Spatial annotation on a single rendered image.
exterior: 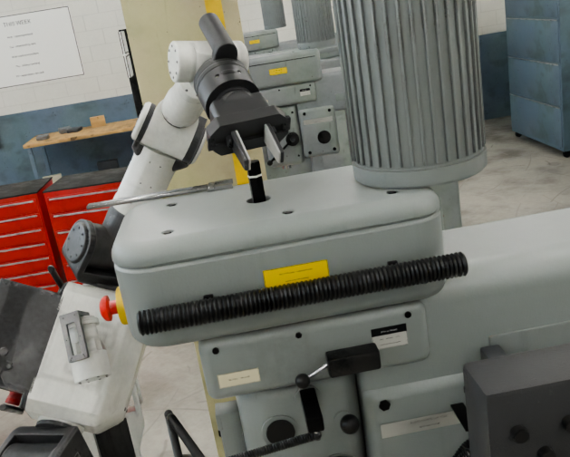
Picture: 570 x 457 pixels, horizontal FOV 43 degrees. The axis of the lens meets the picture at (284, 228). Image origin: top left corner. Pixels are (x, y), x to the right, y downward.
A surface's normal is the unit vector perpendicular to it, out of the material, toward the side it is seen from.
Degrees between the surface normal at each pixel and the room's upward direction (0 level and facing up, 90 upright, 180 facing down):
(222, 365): 90
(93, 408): 58
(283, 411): 90
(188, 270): 90
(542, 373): 0
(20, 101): 90
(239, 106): 30
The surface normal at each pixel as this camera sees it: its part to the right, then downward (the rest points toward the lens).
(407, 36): -0.14, 0.33
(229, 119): 0.04, -0.69
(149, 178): 0.13, 0.33
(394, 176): -0.50, 0.34
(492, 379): -0.15, -0.94
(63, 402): 0.16, -0.29
